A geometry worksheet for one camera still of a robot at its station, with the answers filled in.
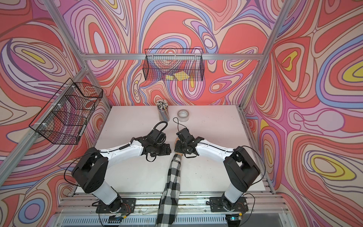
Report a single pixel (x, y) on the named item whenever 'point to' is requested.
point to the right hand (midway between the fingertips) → (178, 151)
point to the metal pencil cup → (162, 105)
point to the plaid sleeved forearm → (168, 207)
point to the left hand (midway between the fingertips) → (168, 152)
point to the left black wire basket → (62, 120)
